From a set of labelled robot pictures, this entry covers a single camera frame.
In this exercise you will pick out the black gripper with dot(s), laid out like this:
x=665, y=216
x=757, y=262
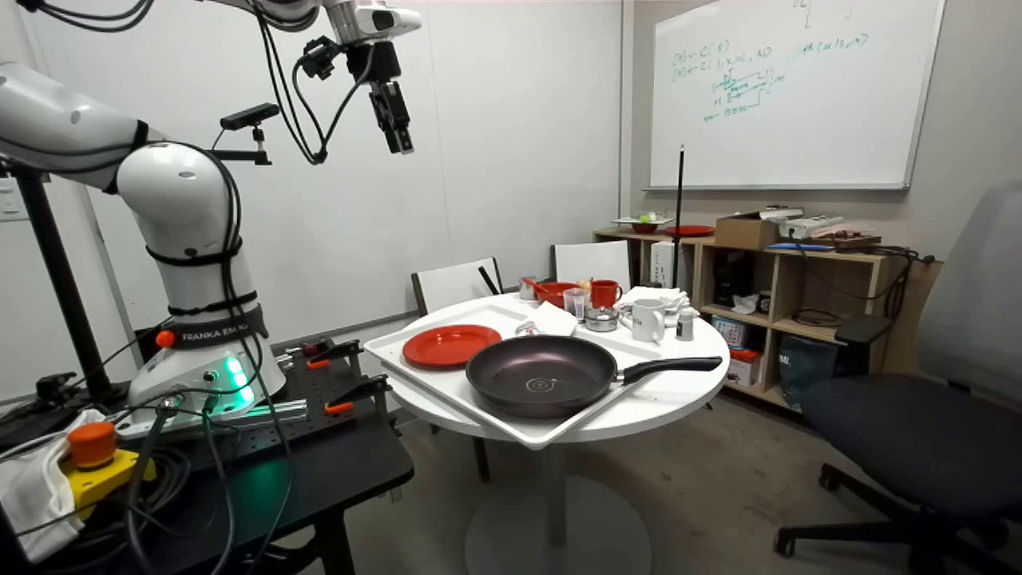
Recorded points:
x=390, y=108

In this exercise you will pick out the black frying pan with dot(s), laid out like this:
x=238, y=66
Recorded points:
x=543, y=376

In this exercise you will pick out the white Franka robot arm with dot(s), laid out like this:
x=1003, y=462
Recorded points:
x=180, y=202

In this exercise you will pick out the white board panel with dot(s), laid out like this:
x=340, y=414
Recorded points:
x=591, y=262
x=451, y=284

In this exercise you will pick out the red plate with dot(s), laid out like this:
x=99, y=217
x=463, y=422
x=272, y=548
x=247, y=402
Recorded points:
x=447, y=346

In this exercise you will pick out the black orange clamp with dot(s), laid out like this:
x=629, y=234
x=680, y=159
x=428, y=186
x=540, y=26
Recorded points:
x=355, y=395
x=329, y=352

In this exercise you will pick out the white square tray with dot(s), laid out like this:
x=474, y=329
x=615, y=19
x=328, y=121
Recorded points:
x=447, y=389

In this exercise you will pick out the red mug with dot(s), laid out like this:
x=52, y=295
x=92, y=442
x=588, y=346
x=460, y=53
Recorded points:
x=605, y=295

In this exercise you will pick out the small silver metal pot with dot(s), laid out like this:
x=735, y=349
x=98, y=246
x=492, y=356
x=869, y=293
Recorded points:
x=599, y=320

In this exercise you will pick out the thin black pole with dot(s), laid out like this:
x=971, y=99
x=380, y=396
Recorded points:
x=680, y=212

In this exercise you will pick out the red round tray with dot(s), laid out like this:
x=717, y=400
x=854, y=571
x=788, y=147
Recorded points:
x=687, y=230

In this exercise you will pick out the black robot workbench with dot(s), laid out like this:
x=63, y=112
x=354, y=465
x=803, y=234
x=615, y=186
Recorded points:
x=340, y=465

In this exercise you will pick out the silver salt shaker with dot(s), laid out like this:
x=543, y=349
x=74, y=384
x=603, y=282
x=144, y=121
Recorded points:
x=684, y=326

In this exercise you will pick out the brown cardboard box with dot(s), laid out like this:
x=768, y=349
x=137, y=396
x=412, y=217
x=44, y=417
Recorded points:
x=746, y=230

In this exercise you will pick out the red white small box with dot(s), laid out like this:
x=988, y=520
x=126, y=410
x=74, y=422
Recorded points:
x=746, y=368

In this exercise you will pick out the wooden shelf unit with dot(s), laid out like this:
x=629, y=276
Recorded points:
x=792, y=287

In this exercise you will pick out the stack of books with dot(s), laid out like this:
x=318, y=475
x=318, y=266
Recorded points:
x=815, y=225

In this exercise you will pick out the yellow emergency stop box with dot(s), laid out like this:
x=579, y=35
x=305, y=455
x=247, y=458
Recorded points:
x=94, y=458

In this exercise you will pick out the dark storage bin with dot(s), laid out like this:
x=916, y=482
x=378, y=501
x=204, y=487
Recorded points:
x=805, y=372

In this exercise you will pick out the white cloth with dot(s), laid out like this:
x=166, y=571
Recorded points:
x=34, y=499

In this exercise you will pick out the grey office chair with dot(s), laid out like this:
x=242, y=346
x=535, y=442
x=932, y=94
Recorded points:
x=916, y=434

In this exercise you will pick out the black camera on mount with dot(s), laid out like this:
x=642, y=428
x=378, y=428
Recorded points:
x=251, y=115

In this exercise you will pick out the black camera stand pole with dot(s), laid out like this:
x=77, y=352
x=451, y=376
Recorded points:
x=65, y=287

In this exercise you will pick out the round white pedestal table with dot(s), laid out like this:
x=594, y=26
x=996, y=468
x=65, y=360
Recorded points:
x=665, y=400

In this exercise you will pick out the wall whiteboard with writing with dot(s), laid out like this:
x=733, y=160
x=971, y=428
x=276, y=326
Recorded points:
x=808, y=115

